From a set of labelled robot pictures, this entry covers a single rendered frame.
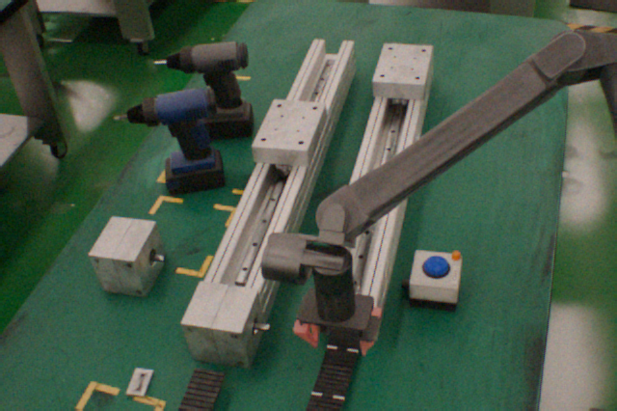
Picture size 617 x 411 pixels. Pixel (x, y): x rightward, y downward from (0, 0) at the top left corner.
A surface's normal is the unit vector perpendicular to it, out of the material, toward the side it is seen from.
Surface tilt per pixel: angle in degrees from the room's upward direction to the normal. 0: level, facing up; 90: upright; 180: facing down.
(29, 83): 90
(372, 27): 0
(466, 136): 44
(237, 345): 90
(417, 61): 0
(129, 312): 0
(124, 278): 90
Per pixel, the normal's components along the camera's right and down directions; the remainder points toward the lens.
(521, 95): -0.32, -0.01
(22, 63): -0.29, 0.66
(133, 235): -0.08, -0.74
